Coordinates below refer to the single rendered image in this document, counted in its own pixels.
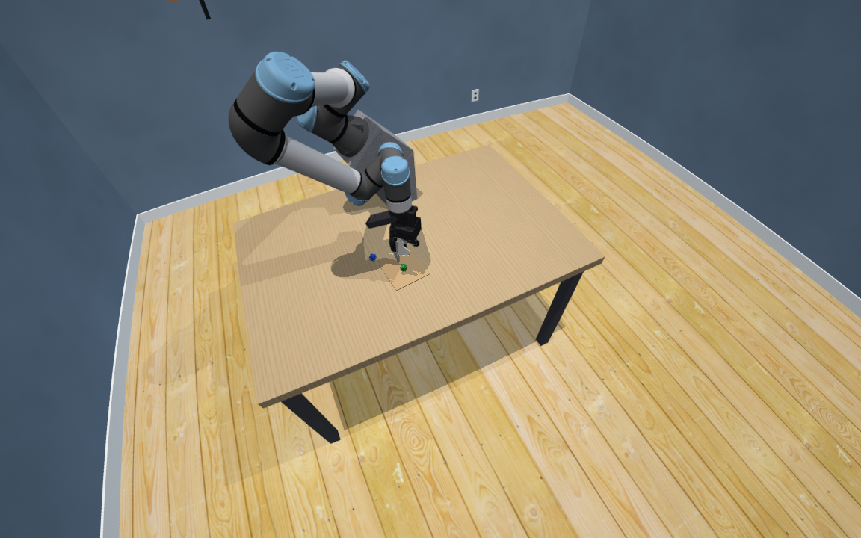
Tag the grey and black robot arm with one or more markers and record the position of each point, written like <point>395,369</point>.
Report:
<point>281,88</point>

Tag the tan square mat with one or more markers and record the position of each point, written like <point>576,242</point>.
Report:
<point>399,279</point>

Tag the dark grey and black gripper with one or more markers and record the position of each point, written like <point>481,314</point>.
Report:
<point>404,229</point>

